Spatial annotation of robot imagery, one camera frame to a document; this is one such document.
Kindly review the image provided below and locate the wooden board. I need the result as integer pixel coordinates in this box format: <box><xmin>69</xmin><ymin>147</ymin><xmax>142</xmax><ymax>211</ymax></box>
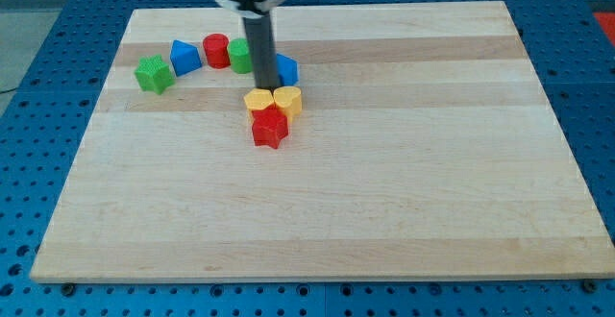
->
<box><xmin>31</xmin><ymin>1</ymin><xmax>614</xmax><ymax>283</ymax></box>

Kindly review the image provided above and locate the blue triangle block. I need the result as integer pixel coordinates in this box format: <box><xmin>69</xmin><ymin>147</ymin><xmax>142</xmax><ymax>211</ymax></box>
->
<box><xmin>170</xmin><ymin>40</ymin><xmax>202</xmax><ymax>77</ymax></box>

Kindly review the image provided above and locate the red star block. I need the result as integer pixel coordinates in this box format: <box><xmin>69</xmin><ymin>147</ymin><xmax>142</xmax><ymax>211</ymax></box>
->
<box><xmin>252</xmin><ymin>109</ymin><xmax>288</xmax><ymax>149</ymax></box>

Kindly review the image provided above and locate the yellow pentagon block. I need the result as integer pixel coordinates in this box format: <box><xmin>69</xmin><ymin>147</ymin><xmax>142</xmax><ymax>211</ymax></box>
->
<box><xmin>243</xmin><ymin>88</ymin><xmax>276</xmax><ymax>119</ymax></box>

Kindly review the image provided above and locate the yellow heart block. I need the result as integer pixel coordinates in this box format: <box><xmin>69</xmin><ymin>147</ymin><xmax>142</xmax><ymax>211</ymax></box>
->
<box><xmin>273</xmin><ymin>86</ymin><xmax>303</xmax><ymax>123</ymax></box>

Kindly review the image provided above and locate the red object at right edge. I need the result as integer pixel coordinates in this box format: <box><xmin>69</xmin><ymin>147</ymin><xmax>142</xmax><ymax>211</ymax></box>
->
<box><xmin>594</xmin><ymin>12</ymin><xmax>615</xmax><ymax>45</ymax></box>

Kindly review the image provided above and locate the red cylinder block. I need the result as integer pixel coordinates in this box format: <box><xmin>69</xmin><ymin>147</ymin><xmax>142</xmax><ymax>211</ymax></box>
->
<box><xmin>202</xmin><ymin>33</ymin><xmax>231</xmax><ymax>69</ymax></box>

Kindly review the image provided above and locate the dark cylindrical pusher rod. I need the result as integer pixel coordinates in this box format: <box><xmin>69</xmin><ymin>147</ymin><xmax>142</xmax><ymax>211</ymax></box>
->
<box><xmin>243</xmin><ymin>12</ymin><xmax>281</xmax><ymax>91</ymax></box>

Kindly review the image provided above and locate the green star block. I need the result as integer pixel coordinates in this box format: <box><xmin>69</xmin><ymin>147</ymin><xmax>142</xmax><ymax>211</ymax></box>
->
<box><xmin>134</xmin><ymin>55</ymin><xmax>175</xmax><ymax>95</ymax></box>

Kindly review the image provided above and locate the green cylinder block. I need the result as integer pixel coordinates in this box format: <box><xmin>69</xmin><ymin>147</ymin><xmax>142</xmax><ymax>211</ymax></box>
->
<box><xmin>227</xmin><ymin>38</ymin><xmax>252</xmax><ymax>74</ymax></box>

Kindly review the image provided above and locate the blue cube block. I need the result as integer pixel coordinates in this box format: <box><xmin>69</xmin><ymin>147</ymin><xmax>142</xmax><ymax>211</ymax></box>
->
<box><xmin>276</xmin><ymin>54</ymin><xmax>299</xmax><ymax>86</ymax></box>

